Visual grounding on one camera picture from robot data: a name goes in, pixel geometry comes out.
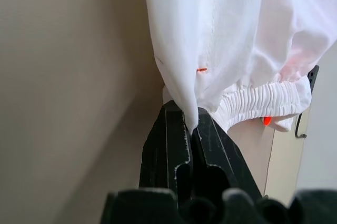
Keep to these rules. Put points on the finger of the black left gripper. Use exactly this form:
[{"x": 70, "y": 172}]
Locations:
[{"x": 314, "y": 77}]

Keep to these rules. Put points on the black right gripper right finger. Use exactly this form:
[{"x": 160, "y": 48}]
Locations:
[{"x": 216, "y": 155}]

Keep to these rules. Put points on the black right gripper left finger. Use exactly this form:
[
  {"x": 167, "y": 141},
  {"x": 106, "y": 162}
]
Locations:
[{"x": 163, "y": 150}]

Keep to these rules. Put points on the white shorts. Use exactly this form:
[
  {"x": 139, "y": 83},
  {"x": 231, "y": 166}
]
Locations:
[{"x": 223, "y": 37}]

